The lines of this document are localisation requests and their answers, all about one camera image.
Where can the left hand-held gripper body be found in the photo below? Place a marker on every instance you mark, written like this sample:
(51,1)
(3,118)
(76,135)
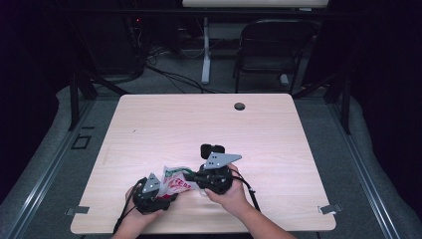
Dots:
(149,199)

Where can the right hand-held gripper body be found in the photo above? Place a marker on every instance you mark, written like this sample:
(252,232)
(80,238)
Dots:
(215,179)

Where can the pink and white snack bag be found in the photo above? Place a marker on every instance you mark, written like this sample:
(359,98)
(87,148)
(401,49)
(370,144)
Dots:
(174,184)

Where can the person's left hand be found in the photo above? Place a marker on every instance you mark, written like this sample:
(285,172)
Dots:
(139,217)

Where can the person's right hand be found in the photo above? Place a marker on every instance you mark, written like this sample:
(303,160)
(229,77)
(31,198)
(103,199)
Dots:
(232,199)

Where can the grey tape piece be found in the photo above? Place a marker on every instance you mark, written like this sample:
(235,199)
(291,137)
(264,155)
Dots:
(329,209)
(78,210)

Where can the white desk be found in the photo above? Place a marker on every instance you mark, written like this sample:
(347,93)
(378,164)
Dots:
(206,49)

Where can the black folding chair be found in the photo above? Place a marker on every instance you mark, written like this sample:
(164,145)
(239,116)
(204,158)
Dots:
(275,49)

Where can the dark computer tower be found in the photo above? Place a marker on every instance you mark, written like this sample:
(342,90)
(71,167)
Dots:
(112,43)

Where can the aluminium rail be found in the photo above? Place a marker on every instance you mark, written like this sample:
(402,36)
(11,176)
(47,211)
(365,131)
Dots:
(361,169)
(49,169)

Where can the black metal frame stand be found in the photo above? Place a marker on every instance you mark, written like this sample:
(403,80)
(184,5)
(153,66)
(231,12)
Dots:
(346,106)
(74,99)

